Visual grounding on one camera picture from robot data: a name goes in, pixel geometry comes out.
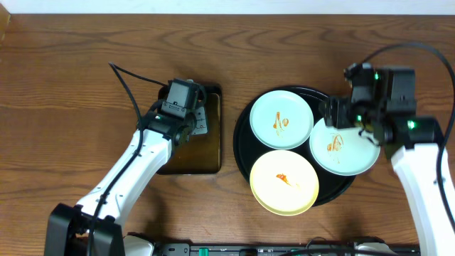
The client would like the light blue plate top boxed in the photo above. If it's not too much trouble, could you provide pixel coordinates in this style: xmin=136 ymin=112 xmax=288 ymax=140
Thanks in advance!
xmin=250 ymin=90 xmax=314 ymax=150

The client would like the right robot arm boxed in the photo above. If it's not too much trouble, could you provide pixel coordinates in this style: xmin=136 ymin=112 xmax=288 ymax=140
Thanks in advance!
xmin=320 ymin=63 xmax=454 ymax=255

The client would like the yellow plate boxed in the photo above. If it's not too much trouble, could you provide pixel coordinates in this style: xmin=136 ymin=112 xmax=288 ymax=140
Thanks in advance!
xmin=250 ymin=150 xmax=319 ymax=216

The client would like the round black tray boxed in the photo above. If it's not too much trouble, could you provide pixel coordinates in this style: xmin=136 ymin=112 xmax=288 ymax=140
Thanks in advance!
xmin=233 ymin=85 xmax=355 ymax=206

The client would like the light blue plate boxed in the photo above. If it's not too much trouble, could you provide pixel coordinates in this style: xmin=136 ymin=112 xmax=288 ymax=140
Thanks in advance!
xmin=309 ymin=119 xmax=380 ymax=176
xmin=250 ymin=90 xmax=314 ymax=150

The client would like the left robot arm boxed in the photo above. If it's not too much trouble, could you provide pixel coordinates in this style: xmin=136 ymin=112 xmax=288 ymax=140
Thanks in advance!
xmin=44 ymin=79 xmax=207 ymax=255

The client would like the black rectangular water tray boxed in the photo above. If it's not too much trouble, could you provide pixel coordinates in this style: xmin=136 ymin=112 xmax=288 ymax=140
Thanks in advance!
xmin=157 ymin=82 xmax=222 ymax=175

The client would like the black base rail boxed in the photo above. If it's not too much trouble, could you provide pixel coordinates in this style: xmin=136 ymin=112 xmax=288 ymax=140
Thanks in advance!
xmin=152 ymin=242 xmax=420 ymax=256

